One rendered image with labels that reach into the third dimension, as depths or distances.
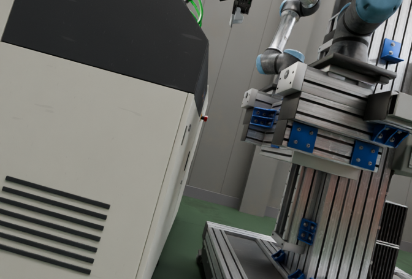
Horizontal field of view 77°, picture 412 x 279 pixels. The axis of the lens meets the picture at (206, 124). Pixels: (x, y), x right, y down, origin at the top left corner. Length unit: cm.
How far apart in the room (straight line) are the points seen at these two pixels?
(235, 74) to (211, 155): 102
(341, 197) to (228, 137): 211
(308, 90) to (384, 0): 31
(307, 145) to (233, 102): 230
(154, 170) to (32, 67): 46
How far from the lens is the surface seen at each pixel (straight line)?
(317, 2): 171
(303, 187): 117
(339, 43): 103
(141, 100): 76
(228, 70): 322
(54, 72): 87
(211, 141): 309
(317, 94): 90
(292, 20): 174
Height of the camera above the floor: 67
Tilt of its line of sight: 4 degrees up
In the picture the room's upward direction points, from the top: 15 degrees clockwise
